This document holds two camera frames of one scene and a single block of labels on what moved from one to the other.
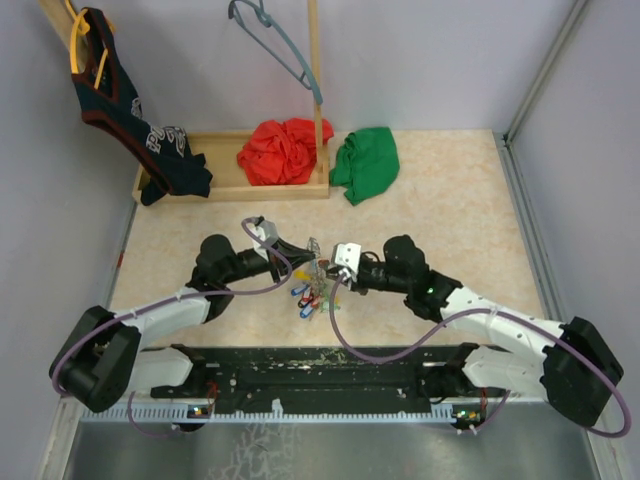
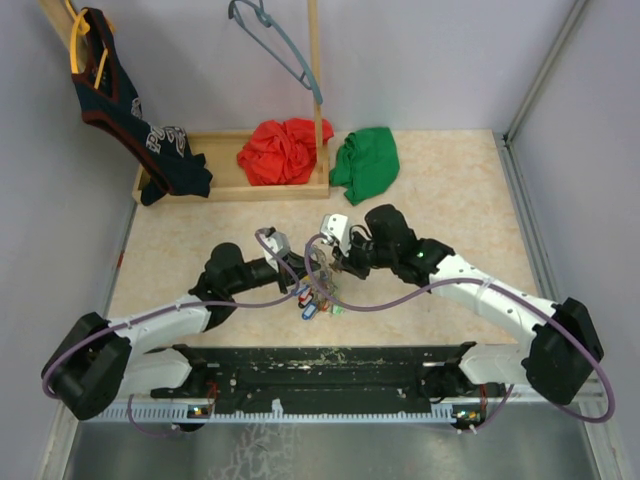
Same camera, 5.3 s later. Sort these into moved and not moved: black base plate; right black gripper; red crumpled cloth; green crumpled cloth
Moved: right black gripper
Not moved: green crumpled cloth; red crumpled cloth; black base plate
